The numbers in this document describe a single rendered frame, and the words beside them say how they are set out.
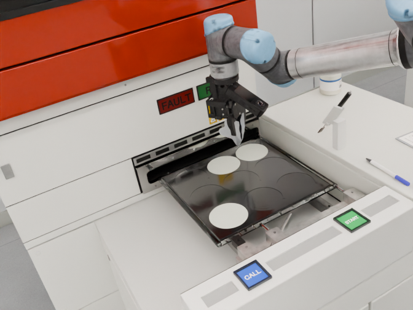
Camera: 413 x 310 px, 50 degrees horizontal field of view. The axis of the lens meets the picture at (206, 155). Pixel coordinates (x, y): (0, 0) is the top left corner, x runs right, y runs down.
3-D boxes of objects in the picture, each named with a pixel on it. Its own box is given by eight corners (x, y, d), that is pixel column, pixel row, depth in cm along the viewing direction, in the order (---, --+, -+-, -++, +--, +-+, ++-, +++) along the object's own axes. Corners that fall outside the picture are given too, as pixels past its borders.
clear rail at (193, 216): (157, 180, 134) (155, 176, 133) (161, 178, 135) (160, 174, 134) (218, 249, 105) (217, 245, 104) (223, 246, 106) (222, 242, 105)
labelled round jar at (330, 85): (315, 91, 153) (314, 65, 148) (331, 85, 155) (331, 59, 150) (329, 98, 147) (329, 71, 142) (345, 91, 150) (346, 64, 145)
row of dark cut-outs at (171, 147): (134, 165, 132) (132, 158, 131) (255, 116, 148) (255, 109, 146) (134, 166, 132) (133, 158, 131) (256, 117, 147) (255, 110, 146)
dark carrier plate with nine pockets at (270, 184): (163, 178, 134) (162, 176, 133) (257, 138, 145) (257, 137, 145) (220, 241, 107) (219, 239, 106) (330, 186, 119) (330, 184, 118)
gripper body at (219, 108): (220, 107, 128) (214, 68, 122) (247, 111, 124) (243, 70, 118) (208, 120, 123) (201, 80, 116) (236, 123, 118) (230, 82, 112)
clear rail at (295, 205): (215, 246, 106) (214, 242, 106) (335, 186, 119) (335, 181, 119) (218, 249, 105) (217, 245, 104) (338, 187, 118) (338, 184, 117)
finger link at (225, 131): (224, 143, 129) (219, 114, 124) (242, 145, 126) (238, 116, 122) (219, 148, 127) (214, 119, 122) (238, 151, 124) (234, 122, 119)
